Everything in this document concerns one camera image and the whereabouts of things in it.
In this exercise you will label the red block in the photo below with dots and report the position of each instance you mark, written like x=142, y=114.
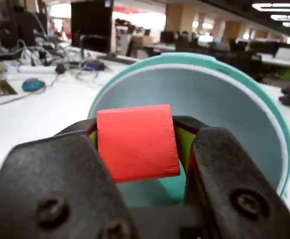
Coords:
x=137, y=142

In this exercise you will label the black power adapter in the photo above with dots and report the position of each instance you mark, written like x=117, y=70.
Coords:
x=60, y=68

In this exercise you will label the black computer monitor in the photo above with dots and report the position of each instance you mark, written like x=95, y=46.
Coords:
x=91, y=25

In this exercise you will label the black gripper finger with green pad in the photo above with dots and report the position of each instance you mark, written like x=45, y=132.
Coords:
x=55, y=179
x=229, y=174

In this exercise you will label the white laptop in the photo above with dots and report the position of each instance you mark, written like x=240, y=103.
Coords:
x=285, y=53

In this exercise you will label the blue computer mouse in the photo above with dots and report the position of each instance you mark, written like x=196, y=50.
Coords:
x=32, y=84

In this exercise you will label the black keyboard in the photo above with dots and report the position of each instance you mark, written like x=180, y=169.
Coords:
x=117, y=58

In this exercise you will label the white power strip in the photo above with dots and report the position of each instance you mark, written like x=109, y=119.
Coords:
x=35, y=69

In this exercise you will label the teal whale-shaped bin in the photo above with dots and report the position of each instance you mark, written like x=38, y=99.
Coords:
x=209, y=104

